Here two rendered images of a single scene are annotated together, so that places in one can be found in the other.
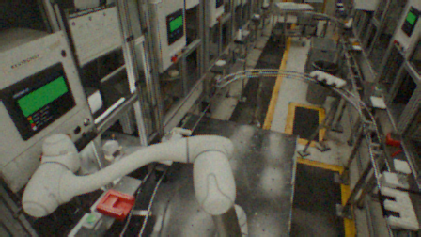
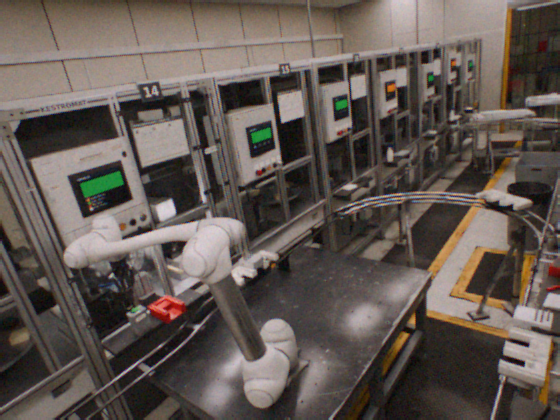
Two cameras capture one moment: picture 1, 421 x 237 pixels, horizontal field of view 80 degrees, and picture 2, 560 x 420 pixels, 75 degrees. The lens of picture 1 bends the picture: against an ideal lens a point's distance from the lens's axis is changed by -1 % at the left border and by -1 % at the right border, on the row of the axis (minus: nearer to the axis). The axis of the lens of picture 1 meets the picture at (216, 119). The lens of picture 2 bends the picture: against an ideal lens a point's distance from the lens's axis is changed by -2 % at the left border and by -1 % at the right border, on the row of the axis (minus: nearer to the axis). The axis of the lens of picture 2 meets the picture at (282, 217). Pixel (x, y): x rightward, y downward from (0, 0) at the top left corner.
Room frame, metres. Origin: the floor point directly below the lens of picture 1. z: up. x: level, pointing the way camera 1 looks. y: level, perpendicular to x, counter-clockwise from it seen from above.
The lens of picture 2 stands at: (-0.40, -0.78, 2.00)
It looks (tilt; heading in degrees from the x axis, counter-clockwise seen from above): 22 degrees down; 25
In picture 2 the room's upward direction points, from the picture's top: 9 degrees counter-clockwise
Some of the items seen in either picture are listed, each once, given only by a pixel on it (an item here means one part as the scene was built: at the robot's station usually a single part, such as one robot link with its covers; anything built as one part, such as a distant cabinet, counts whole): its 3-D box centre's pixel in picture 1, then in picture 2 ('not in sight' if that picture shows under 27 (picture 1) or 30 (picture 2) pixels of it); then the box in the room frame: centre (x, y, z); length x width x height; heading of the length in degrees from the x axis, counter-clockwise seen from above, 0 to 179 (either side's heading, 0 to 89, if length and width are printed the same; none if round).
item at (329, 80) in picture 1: (326, 80); (502, 202); (2.59, -1.24, 0.84); 0.37 x 0.14 x 0.10; 41
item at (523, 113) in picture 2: (291, 23); (502, 138); (6.33, -1.75, 0.48); 0.88 x 0.56 x 0.96; 91
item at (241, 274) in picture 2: (173, 147); (253, 270); (1.41, 0.32, 0.84); 0.36 x 0.14 x 0.10; 163
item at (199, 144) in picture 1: (210, 150); (222, 232); (0.74, 0.02, 1.44); 0.18 x 0.14 x 0.13; 98
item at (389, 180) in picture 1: (396, 179); (533, 316); (1.08, -1.15, 0.92); 0.13 x 0.10 x 0.09; 73
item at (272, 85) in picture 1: (274, 54); (472, 184); (5.49, -1.28, 0.01); 5.85 x 0.59 x 0.01; 163
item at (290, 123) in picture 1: (305, 122); (496, 274); (2.91, -1.29, 0.01); 1.00 x 0.55 x 0.01; 163
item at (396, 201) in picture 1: (394, 202); (527, 349); (0.97, -1.12, 0.84); 0.37 x 0.14 x 0.10; 163
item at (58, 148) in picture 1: (59, 155); (105, 232); (0.66, 0.58, 1.46); 0.13 x 0.11 x 0.16; 8
